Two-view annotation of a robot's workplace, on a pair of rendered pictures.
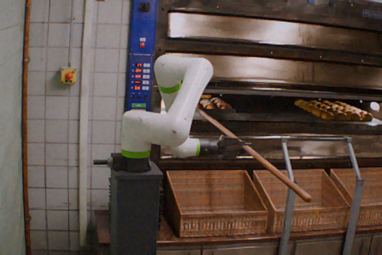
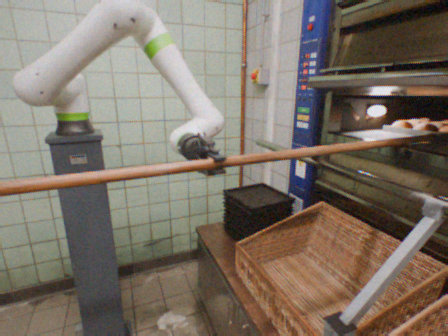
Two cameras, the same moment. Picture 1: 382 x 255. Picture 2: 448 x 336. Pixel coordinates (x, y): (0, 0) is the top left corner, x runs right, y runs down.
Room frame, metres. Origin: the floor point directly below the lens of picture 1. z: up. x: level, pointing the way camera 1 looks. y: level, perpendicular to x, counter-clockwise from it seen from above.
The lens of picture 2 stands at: (2.69, -0.99, 1.38)
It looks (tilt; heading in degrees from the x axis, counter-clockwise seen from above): 17 degrees down; 82
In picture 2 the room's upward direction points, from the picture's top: straight up
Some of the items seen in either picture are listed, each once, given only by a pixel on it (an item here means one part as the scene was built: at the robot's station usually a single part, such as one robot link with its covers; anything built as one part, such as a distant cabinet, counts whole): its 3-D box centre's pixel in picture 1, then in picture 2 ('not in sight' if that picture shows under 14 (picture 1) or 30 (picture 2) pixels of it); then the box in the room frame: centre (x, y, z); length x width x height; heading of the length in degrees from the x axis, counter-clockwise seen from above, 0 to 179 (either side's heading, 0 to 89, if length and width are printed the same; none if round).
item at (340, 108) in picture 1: (333, 109); not in sight; (4.16, -1.14, 1.21); 0.61 x 0.48 x 0.06; 14
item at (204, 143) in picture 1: (202, 147); (193, 146); (2.73, -0.07, 1.19); 0.12 x 0.06 x 0.09; 15
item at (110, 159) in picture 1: (122, 161); (75, 124); (2.22, 0.28, 1.23); 0.26 x 0.15 x 0.06; 108
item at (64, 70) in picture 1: (68, 75); (260, 76); (3.20, 0.77, 1.46); 0.10 x 0.07 x 0.10; 104
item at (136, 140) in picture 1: (139, 133); (67, 95); (2.23, 0.22, 1.36); 0.16 x 0.13 x 0.19; 74
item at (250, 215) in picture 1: (214, 201); (321, 269); (3.20, -0.18, 0.72); 0.56 x 0.49 x 0.28; 105
